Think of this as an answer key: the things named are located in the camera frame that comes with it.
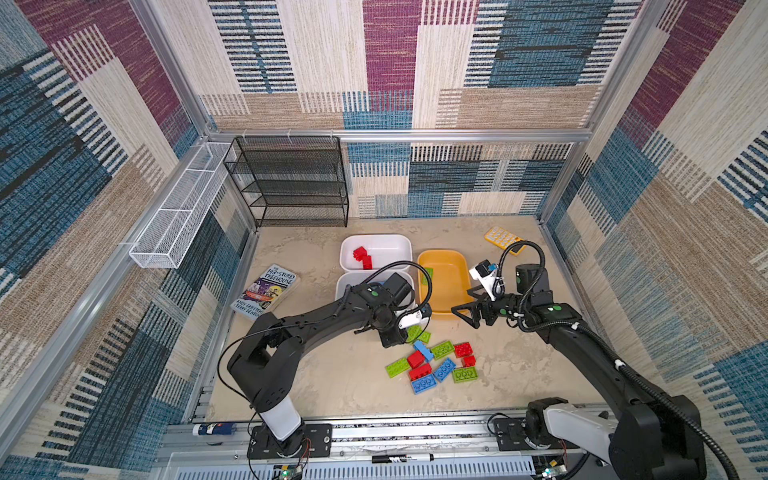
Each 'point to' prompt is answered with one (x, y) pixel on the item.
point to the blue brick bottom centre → (423, 383)
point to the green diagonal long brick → (396, 368)
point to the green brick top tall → (413, 332)
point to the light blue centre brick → (424, 350)
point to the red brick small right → (469, 361)
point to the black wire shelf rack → (293, 180)
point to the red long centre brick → (420, 371)
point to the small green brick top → (424, 337)
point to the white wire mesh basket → (165, 238)
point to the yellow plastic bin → (451, 281)
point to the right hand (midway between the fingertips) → (464, 303)
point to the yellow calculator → (503, 239)
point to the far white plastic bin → (372, 252)
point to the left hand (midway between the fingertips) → (400, 329)
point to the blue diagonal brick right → (444, 370)
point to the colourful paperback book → (262, 295)
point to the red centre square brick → (415, 359)
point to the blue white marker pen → (223, 428)
